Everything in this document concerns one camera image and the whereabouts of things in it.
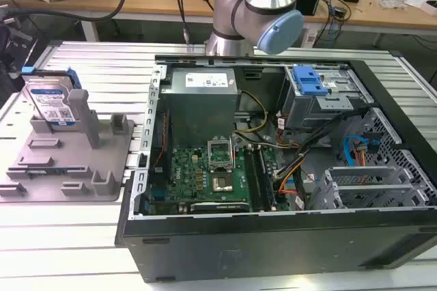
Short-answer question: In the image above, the blue drive bay latch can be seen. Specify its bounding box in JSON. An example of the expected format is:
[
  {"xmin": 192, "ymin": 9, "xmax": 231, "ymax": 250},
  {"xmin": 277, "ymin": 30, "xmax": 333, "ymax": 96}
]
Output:
[{"xmin": 292, "ymin": 65, "xmax": 329, "ymax": 97}]

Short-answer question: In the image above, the CPU socket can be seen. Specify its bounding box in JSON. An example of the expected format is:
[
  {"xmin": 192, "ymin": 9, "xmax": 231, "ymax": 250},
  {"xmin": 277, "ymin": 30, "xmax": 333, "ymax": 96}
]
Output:
[{"xmin": 210, "ymin": 174, "xmax": 235, "ymax": 193}]

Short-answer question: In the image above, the blue SATA wire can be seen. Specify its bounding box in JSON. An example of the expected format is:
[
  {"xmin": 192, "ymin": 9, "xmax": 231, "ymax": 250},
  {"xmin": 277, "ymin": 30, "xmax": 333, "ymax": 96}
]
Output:
[{"xmin": 341, "ymin": 135, "xmax": 368, "ymax": 167}]

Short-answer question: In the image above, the green motherboard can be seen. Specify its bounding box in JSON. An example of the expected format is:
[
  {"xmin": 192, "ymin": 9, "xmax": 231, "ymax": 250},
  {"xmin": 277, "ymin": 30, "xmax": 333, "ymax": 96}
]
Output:
[{"xmin": 148, "ymin": 145, "xmax": 291, "ymax": 212}]

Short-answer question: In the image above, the RAM slot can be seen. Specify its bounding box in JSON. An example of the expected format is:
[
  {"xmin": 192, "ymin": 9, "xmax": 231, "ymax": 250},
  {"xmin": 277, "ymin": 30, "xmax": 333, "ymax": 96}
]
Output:
[{"xmin": 242, "ymin": 146, "xmax": 264, "ymax": 212}]

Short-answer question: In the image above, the black hanging cable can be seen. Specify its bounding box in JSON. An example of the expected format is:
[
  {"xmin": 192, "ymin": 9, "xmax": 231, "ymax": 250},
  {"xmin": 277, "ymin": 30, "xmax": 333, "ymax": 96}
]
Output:
[{"xmin": 173, "ymin": 0, "xmax": 216, "ymax": 45}]

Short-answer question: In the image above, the black equipment at table edge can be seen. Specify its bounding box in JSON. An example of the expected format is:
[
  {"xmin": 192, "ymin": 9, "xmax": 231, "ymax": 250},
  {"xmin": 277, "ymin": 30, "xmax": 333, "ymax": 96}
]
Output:
[{"xmin": 0, "ymin": 7, "xmax": 38, "ymax": 92}]

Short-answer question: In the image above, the grey parts rack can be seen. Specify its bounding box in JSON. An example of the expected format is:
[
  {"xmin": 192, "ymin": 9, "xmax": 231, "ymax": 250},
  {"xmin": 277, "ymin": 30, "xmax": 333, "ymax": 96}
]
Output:
[{"xmin": 0, "ymin": 88, "xmax": 137, "ymax": 203}]

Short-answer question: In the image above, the yellow black power wire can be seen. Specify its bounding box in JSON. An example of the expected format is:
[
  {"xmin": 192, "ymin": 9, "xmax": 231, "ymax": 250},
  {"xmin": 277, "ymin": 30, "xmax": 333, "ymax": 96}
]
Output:
[{"xmin": 233, "ymin": 89, "xmax": 268, "ymax": 133}]

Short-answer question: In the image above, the grey disk bay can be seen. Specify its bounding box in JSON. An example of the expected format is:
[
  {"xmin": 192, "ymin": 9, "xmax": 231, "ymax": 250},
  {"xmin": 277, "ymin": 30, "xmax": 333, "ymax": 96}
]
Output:
[{"xmin": 312, "ymin": 165, "xmax": 427, "ymax": 210}]

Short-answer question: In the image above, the grey metal drive cage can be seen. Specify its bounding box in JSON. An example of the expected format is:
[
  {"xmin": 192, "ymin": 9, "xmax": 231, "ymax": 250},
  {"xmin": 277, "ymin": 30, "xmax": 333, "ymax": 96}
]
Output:
[{"xmin": 277, "ymin": 64, "xmax": 376, "ymax": 130}]

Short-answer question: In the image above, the grey power supply unit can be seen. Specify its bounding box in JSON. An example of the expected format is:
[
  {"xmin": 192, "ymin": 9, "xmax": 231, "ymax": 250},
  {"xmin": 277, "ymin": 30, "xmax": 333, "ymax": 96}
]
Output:
[{"xmin": 158, "ymin": 67, "xmax": 242, "ymax": 150}]

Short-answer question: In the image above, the orange wire bundle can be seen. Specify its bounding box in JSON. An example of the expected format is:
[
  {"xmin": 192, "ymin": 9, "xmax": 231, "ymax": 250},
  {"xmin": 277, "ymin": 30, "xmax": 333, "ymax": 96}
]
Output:
[{"xmin": 354, "ymin": 143, "xmax": 369, "ymax": 176}]

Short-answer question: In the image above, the hard disk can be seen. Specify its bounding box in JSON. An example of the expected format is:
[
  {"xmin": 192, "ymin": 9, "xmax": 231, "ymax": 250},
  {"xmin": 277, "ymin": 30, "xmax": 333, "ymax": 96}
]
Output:
[{"xmin": 20, "ymin": 67, "xmax": 81, "ymax": 133}]

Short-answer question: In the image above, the black graphics card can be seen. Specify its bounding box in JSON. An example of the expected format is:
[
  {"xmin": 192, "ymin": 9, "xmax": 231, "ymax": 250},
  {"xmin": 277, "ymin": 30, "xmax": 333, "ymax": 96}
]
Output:
[{"xmin": 189, "ymin": 201, "xmax": 251, "ymax": 214}]

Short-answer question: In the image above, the black open PC case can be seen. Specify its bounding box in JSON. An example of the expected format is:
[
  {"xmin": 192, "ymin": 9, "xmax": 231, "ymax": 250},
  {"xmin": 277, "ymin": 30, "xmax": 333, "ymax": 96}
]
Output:
[{"xmin": 114, "ymin": 54, "xmax": 437, "ymax": 283}]

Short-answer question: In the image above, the socket cover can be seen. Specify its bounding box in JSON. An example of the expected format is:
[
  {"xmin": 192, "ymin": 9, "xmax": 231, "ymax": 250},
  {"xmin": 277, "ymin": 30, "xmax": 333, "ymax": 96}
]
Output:
[{"xmin": 206, "ymin": 138, "xmax": 237, "ymax": 173}]

